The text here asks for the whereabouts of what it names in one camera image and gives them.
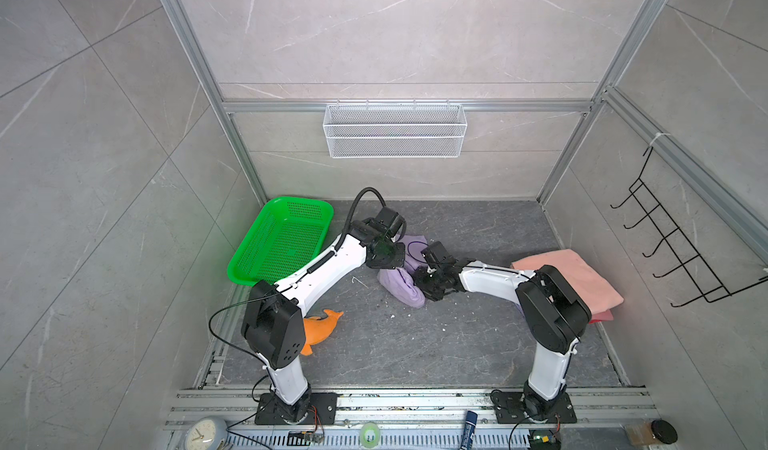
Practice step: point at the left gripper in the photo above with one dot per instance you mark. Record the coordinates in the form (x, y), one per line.
(397, 262)

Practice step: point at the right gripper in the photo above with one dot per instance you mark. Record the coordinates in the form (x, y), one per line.
(418, 278)

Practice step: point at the purple t shirt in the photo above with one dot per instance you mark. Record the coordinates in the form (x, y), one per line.
(399, 282)

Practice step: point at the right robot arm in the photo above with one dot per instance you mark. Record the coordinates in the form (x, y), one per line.
(556, 316)

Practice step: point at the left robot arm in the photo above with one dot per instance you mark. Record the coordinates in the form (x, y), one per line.
(273, 323)

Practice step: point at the green plastic basket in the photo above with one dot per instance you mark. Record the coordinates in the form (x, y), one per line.
(287, 234)

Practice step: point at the orange dolphin toy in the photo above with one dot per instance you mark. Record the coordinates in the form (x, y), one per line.
(319, 328)

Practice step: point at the blue marker pen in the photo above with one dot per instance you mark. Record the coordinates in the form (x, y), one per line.
(469, 429)

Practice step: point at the pink folded t shirt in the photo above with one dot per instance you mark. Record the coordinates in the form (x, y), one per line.
(599, 295)

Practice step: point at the green tape roll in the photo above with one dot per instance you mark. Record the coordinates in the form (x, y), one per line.
(370, 435)

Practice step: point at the small brown box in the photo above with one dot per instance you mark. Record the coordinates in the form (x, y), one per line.
(640, 434)

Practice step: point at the white analog clock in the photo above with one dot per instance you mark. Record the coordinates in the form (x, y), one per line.
(209, 433)

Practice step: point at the black round lid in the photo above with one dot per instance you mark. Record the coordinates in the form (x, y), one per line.
(663, 432)

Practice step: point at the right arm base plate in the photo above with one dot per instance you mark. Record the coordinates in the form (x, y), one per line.
(519, 407)

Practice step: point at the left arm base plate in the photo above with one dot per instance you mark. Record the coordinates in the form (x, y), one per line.
(310, 407)

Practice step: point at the black wire hook rack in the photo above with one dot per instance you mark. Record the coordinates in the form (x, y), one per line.
(707, 285)

